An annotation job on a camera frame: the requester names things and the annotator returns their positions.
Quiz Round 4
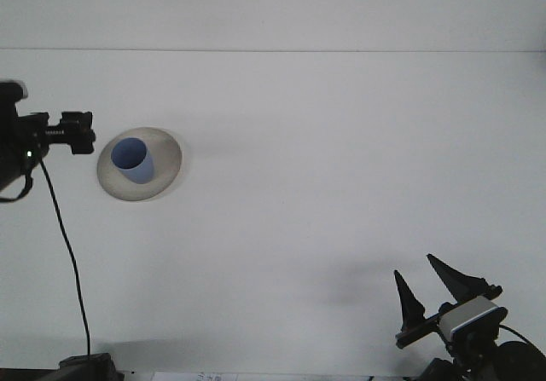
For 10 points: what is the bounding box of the pale blue cup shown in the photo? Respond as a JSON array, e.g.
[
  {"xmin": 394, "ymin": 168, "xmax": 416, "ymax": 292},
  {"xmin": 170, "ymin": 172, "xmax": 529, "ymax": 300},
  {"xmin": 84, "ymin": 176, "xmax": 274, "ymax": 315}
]
[{"xmin": 110, "ymin": 137, "xmax": 155, "ymax": 185}]

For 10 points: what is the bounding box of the pale round plate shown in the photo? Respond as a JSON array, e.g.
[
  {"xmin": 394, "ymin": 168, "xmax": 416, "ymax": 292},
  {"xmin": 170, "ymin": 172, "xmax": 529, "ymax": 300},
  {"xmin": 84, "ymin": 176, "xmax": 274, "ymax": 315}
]
[{"xmin": 96, "ymin": 125, "xmax": 187, "ymax": 204}]

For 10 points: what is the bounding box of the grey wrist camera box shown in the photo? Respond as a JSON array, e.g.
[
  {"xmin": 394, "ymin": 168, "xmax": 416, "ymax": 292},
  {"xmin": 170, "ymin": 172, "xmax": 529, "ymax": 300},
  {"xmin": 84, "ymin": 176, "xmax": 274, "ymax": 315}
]
[
  {"xmin": 438, "ymin": 295, "xmax": 509, "ymax": 344},
  {"xmin": 0, "ymin": 79, "xmax": 30, "ymax": 101}
]

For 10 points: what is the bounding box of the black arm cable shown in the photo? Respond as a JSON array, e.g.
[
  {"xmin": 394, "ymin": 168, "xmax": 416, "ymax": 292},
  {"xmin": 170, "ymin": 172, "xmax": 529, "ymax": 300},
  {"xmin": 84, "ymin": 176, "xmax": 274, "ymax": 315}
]
[
  {"xmin": 497, "ymin": 323, "xmax": 546, "ymax": 355},
  {"xmin": 0, "ymin": 157, "xmax": 93, "ymax": 359}
]

